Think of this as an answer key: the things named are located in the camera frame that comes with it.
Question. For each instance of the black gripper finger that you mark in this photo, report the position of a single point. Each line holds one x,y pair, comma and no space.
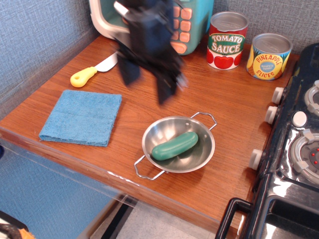
130,71
166,86

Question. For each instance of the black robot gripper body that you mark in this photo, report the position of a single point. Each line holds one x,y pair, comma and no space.
150,24

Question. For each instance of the green toy sausage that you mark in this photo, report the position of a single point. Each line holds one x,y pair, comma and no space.
175,146

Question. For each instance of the teal toy microwave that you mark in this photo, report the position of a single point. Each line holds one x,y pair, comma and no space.
191,22

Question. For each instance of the blue folded cloth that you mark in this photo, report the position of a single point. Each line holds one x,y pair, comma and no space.
84,118

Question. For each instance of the tomato sauce can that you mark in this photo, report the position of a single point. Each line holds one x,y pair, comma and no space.
226,38

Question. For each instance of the white stove knob middle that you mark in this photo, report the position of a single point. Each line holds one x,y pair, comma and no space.
270,114

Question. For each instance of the white stove knob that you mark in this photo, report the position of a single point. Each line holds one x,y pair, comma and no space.
255,158
270,114
277,95

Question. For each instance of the pineapple slices can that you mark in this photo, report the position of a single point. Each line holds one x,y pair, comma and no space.
268,56

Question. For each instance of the white stove knob top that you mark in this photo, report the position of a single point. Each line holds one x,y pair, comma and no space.
277,95

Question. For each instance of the white stove knob bottom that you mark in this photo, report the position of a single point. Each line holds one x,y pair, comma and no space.
255,158

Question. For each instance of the black toy stove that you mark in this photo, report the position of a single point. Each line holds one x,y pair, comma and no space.
285,201

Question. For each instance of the orange object bottom left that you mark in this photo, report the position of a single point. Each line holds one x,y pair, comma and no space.
8,231

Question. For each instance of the yellow handled toy knife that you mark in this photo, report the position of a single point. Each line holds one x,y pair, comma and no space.
80,78

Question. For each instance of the steel pot with handles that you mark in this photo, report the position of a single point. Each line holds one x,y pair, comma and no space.
168,128

